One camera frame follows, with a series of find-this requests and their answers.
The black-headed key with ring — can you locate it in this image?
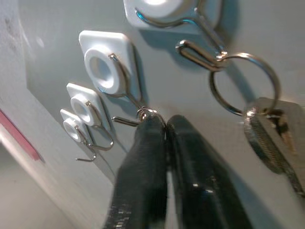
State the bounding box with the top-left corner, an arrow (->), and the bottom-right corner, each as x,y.
136,106 -> 165,125

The silver key with ring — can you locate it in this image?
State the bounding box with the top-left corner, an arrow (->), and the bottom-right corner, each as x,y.
208,52 -> 305,199

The white adhesive wire hook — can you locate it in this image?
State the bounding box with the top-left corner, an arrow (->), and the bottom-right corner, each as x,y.
123,0 -> 230,73
60,109 -> 98,163
66,83 -> 115,152
78,30 -> 155,127

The pink strip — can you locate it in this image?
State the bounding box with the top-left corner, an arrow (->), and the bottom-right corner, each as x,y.
0,107 -> 45,164

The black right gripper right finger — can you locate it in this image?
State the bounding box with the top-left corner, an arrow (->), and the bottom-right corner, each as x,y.
166,114 -> 254,229

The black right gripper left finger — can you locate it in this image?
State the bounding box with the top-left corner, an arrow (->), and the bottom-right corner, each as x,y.
102,111 -> 169,229

